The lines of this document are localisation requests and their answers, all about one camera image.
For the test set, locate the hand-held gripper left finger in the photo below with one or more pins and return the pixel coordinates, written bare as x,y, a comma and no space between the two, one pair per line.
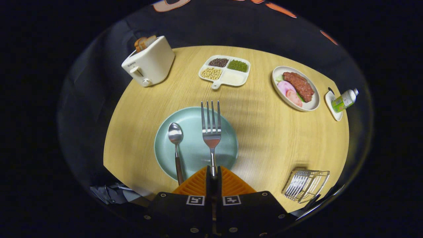
209,185

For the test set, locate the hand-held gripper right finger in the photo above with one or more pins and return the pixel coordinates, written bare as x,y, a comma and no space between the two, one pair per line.
218,186

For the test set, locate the metal fork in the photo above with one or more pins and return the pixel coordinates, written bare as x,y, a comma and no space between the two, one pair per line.
211,137

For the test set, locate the pale green round plate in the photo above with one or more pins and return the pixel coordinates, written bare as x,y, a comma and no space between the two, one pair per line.
191,152

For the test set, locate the dark grey bag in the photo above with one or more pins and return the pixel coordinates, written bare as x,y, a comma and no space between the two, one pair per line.
112,193

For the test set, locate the pile of yellow soybeans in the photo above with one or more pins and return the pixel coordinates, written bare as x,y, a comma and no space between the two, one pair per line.
211,73

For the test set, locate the pink ham slice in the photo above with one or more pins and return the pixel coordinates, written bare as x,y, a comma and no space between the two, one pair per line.
285,87
293,98

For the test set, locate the white divided dish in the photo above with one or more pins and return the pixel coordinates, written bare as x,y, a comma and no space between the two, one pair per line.
224,68

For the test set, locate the pile of green beans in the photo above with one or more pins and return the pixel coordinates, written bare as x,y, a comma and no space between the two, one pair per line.
237,65

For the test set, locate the pile of dark red beans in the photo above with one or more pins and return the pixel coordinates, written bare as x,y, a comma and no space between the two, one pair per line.
218,62

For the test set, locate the green lettuce leaf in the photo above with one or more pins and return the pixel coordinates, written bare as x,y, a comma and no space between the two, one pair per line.
280,78

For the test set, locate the white oval plate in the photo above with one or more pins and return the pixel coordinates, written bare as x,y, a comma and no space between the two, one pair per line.
312,105

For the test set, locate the brown meat patty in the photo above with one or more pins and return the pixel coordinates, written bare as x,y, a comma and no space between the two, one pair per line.
299,86

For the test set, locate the cream white toaster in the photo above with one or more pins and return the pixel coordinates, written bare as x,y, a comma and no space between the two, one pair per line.
153,64

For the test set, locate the small white dish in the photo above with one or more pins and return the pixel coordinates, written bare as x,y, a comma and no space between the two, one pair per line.
335,114

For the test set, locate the green and white bottle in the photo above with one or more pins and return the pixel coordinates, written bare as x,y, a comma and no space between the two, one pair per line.
343,100

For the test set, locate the pale toast slice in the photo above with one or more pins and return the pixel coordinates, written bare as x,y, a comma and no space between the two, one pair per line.
151,41

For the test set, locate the brown toast slice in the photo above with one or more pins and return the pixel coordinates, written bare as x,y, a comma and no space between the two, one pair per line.
139,44

